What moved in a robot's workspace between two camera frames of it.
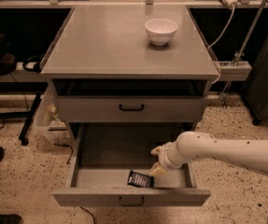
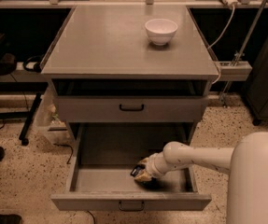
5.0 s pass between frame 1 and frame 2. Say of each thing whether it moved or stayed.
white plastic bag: stayed
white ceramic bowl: stayed
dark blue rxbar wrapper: moved
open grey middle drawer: stayed
